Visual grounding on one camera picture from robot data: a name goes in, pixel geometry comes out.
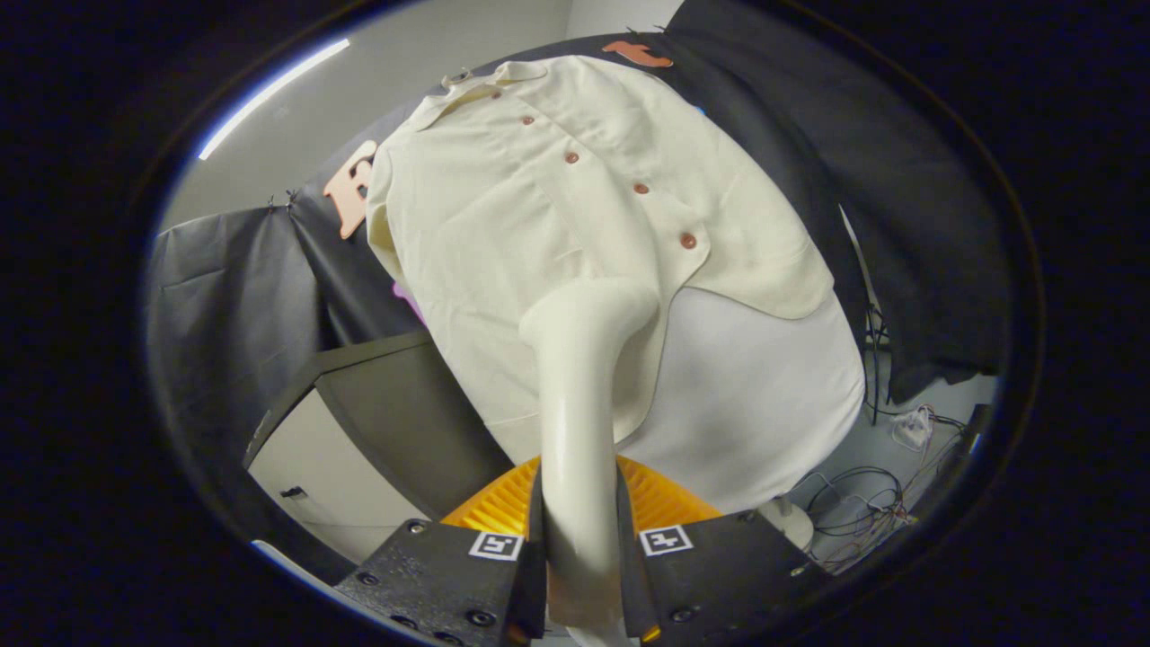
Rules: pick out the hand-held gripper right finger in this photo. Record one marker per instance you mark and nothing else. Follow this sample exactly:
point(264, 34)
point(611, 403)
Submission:
point(629, 584)

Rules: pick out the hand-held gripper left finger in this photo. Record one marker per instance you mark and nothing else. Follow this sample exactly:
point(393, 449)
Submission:
point(530, 584)

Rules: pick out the white garment steamer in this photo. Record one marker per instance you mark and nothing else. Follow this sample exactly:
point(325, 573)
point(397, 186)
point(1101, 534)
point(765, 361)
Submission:
point(575, 404)

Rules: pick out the cream button shirt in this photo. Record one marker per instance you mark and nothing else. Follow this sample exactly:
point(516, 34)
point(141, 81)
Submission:
point(503, 225)

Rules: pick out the white round stand base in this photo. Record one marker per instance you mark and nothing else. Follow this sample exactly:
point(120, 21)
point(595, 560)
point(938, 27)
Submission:
point(789, 523)

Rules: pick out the grey cabinet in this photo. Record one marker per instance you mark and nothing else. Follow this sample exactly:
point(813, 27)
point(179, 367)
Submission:
point(404, 413)

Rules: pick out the white fabric torso form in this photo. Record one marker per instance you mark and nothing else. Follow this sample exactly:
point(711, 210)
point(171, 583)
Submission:
point(764, 395)

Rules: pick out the white power adapter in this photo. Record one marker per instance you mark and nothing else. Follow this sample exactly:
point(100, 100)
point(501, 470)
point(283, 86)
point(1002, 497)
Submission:
point(913, 428)

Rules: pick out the black backdrop cloth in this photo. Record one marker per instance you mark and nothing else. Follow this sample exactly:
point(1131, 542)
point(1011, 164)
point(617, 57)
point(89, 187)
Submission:
point(898, 225)

